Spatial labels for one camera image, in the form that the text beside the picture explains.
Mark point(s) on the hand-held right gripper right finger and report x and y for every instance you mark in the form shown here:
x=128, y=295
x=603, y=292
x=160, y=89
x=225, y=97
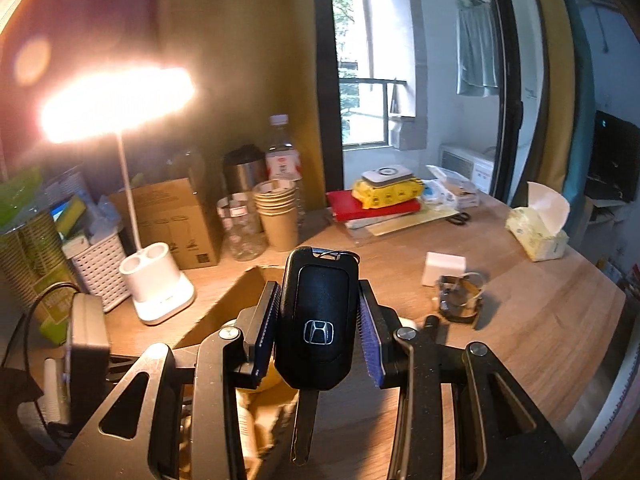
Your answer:
x=370, y=340

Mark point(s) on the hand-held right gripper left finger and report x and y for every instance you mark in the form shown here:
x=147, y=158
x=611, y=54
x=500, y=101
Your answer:
x=265, y=330

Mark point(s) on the black car key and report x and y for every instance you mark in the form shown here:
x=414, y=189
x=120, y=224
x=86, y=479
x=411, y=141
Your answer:
x=315, y=300

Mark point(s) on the white charger adapter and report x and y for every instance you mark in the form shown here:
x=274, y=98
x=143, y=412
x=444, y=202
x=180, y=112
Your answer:
x=442, y=270

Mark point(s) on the white lattice basket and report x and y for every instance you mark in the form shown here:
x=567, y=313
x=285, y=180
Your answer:
x=100, y=265

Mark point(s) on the white desk lamp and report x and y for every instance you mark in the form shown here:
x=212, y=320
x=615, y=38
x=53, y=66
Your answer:
x=160, y=290

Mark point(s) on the clear glass jar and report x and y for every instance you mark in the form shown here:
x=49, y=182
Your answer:
x=242, y=235

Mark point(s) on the stack of brown paper cups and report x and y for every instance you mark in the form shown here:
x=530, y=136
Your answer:
x=280, y=230

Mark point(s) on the yellow green sponge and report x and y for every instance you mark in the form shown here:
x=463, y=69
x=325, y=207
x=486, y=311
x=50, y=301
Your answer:
x=72, y=215

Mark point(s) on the beige envelope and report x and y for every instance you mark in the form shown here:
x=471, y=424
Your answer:
x=400, y=222

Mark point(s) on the brown printed cardboard box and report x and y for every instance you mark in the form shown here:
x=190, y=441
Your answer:
x=175, y=220

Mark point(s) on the red book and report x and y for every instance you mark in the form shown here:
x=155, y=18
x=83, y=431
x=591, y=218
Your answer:
x=345, y=205

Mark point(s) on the yellow wipes pack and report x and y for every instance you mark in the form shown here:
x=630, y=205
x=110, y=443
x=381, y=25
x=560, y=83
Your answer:
x=385, y=195

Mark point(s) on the black scissors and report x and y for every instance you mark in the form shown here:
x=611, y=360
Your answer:
x=457, y=218

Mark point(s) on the steel thermos flask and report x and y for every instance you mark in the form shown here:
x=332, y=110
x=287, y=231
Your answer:
x=245, y=175

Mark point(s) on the clear water bottle red label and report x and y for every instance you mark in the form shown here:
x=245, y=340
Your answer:
x=282, y=165

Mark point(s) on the white grey flat device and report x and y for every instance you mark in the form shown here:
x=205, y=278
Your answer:
x=385, y=174

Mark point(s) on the clear plastic packages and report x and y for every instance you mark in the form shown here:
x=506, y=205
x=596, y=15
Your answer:
x=450, y=190

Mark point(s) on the pale yellow tissue pack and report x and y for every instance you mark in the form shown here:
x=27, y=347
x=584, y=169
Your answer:
x=537, y=240

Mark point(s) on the white balcony appliance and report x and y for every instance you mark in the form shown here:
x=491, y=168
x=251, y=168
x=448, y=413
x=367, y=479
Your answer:
x=470, y=162

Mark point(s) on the balcony metal railing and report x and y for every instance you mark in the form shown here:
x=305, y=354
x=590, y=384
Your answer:
x=370, y=81

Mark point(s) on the white television cabinet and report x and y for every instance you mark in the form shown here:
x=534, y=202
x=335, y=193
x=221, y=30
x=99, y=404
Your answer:
x=600, y=210

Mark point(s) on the mustard yellow curtain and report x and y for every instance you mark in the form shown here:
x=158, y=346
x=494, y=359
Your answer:
x=240, y=60
x=547, y=85

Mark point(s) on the teal curtain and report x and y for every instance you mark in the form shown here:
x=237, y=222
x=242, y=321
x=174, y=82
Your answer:
x=580, y=135

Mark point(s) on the black television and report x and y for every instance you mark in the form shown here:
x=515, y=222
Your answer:
x=615, y=155

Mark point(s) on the hanging pale shirt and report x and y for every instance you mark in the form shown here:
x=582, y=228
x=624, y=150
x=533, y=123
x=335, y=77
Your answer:
x=477, y=50

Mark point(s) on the dark navy curtain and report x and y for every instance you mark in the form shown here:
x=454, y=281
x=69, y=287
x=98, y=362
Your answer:
x=100, y=10

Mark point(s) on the black sliding door frame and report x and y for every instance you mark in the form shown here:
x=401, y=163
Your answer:
x=505, y=85

